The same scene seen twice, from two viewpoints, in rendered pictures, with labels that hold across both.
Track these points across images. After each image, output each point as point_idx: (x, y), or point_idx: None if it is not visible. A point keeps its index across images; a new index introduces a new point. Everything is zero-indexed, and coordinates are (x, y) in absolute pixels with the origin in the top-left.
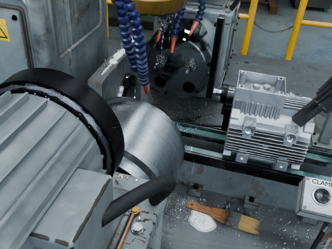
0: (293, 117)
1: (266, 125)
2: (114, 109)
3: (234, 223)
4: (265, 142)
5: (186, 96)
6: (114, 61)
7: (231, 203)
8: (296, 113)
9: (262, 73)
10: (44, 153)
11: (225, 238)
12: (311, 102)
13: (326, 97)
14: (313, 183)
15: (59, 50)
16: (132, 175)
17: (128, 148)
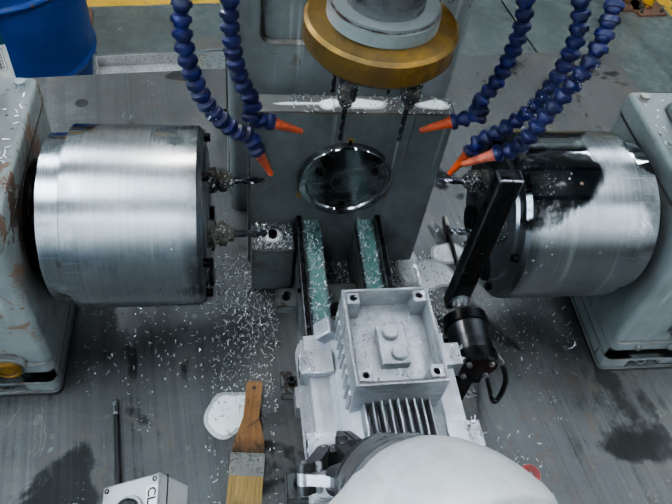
0: (341, 431)
1: (329, 397)
2: (154, 138)
3: (237, 467)
4: (304, 414)
5: (479, 279)
6: (330, 105)
7: (287, 456)
8: (349, 432)
9: (436, 331)
10: None
11: (200, 459)
12: (353, 438)
13: (339, 451)
14: (147, 491)
15: (274, 32)
16: (34, 207)
17: (65, 179)
